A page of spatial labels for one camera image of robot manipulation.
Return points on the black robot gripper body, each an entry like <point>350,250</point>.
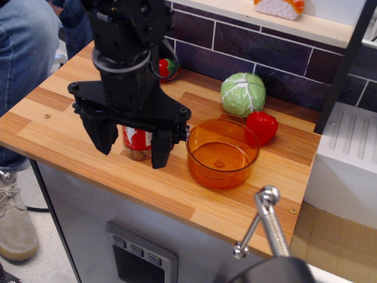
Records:
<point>132,94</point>

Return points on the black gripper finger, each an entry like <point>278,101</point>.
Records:
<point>162,144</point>
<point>101,129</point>

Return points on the clear almond jar red label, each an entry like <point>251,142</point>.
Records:
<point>137,143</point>

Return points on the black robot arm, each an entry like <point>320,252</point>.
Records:
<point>127,35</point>

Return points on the orange transparent plastic pot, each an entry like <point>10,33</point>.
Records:
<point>221,152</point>

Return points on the red toy chili pepper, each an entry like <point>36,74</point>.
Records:
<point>168,69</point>

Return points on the green toy cabbage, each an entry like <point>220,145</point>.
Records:
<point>243,93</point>

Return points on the red toy strawberry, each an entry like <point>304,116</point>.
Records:
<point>263,125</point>

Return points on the person leg blue jeans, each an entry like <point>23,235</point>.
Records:
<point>29,41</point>

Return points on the grey oven control panel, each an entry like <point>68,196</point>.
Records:
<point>136,259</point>

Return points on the beige suede shoe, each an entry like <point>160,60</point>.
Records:
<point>18,238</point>

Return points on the black clamp body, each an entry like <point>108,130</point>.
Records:
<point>278,269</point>

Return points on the toy salmon sushi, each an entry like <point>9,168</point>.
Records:
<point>288,9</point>

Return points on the light wooden shelf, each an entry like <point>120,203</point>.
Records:
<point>306,26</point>

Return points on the white toy sink unit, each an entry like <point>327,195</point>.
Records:
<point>343,177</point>

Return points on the black shelf post right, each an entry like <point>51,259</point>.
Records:
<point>345,64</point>

